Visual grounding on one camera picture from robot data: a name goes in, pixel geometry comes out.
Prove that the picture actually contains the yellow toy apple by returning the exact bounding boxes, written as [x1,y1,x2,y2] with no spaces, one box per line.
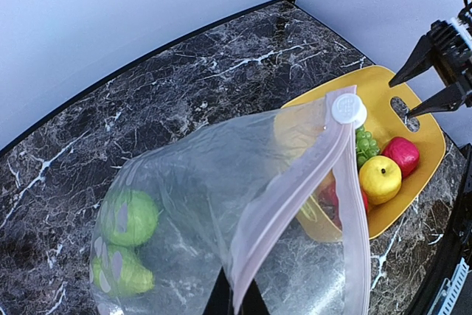
[359,156,402,205]

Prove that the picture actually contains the green toy grapes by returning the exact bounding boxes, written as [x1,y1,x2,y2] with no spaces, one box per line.
[355,126,381,169]

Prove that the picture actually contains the white slotted cable duct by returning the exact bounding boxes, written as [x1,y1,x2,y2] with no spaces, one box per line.
[427,257,469,315]

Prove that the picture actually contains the yellow plastic basket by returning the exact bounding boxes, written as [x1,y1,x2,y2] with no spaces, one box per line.
[286,66,445,243]

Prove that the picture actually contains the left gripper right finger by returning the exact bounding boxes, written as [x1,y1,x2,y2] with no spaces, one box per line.
[237,280,269,315]

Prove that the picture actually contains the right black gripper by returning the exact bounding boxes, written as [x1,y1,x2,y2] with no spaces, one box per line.
[389,4,471,117]

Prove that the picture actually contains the red toy apple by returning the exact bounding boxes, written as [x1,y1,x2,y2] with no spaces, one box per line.
[306,179,369,240]

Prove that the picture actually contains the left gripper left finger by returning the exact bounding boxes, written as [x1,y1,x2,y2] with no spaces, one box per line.
[202,269,234,315]

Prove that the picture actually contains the green toy cabbage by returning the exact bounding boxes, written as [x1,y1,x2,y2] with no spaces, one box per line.
[99,190,159,246]

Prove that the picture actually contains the black front rail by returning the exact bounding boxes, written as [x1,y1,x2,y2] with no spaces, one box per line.
[405,143,471,314]

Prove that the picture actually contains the clear zip top bag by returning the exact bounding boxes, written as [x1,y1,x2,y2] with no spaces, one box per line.
[89,86,370,314]

